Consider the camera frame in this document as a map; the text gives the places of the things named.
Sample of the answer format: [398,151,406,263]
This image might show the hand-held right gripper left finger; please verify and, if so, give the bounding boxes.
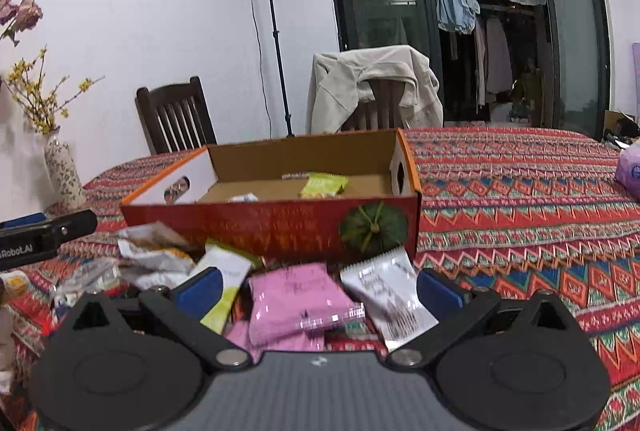
[64,267,253,372]

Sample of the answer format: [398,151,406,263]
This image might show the beige jacket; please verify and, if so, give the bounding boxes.
[305,44,445,135]

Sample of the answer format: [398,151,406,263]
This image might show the purple tissue pack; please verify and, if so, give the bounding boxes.
[613,143,640,201]

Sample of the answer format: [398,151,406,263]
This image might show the orange cardboard box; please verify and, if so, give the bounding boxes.
[120,128,423,257]

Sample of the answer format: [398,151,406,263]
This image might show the grey snack packet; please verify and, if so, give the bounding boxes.
[49,255,121,307]

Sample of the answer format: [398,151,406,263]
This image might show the pale pink hanging garments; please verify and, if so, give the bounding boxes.
[472,14,515,105]

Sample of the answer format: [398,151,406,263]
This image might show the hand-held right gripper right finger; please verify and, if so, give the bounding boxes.
[389,267,576,372]

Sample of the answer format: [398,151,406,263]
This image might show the green white snack packet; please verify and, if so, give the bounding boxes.
[299,172,350,200]
[187,238,265,335]

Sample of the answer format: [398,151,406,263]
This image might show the yellow flower branches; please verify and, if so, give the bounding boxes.
[0,46,106,135]

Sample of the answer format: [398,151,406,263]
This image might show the dried pink roses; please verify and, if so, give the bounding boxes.
[0,0,44,47]

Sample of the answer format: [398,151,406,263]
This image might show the black power cable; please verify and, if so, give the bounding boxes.
[244,0,274,140]

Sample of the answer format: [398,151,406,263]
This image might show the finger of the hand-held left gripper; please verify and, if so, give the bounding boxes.
[0,212,47,232]
[47,210,99,245]

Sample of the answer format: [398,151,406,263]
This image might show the pink snack packet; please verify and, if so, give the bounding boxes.
[224,318,326,353]
[248,262,366,347]

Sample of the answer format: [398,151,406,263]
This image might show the floral ceramic vase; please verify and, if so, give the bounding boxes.
[43,126,87,210]

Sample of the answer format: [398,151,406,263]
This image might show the wooden chair under jacket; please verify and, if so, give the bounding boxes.
[344,78,406,132]

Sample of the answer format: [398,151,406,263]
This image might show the open brown cardboard box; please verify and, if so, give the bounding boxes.
[602,110,640,147]

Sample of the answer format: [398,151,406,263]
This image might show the dark wooden chair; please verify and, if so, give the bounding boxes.
[134,76,219,156]

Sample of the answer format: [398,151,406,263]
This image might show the studio light on black stand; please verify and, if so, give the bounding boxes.
[236,0,297,140]

